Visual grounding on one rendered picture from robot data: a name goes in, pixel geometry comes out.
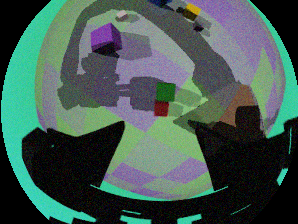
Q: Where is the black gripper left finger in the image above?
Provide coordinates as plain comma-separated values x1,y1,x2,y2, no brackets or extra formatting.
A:
47,120,125,188

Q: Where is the purple block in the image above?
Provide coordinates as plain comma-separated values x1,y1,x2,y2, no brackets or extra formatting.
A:
90,23,122,56

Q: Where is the green block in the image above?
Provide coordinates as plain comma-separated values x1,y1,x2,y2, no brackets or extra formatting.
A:
157,81,176,103

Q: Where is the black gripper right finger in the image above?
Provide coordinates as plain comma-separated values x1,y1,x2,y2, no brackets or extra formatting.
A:
196,124,267,190

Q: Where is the blue block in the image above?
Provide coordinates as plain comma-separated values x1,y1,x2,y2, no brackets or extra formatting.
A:
148,0,173,7

